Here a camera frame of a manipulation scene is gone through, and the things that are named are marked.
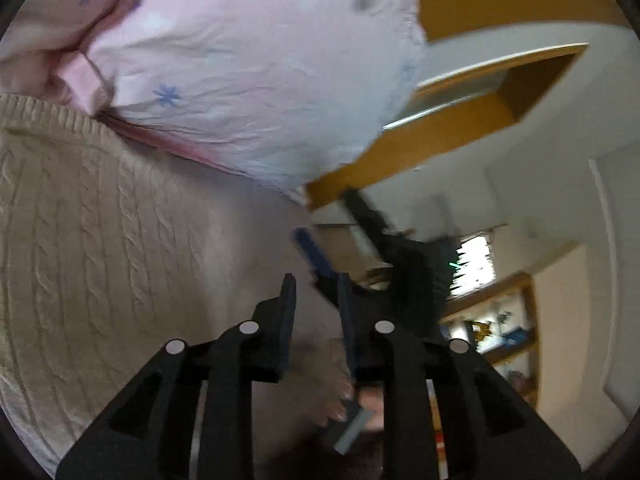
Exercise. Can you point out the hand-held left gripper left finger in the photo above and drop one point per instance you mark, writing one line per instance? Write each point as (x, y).
(284, 330)

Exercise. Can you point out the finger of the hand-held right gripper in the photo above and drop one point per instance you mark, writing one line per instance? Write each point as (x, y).
(315, 257)
(367, 222)

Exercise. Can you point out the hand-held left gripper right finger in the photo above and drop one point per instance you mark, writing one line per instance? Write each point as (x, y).
(348, 320)

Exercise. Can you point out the person's right hand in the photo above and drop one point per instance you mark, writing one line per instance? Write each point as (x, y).
(365, 400)

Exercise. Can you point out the bright window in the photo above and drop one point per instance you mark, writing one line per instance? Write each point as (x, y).
(472, 262)

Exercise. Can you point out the wooden shelf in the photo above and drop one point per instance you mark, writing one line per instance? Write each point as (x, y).
(505, 330)

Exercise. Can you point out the pink floral pillow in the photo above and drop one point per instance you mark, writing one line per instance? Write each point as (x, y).
(260, 70)

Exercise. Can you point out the pink floral quilt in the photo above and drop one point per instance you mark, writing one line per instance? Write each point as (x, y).
(55, 25)

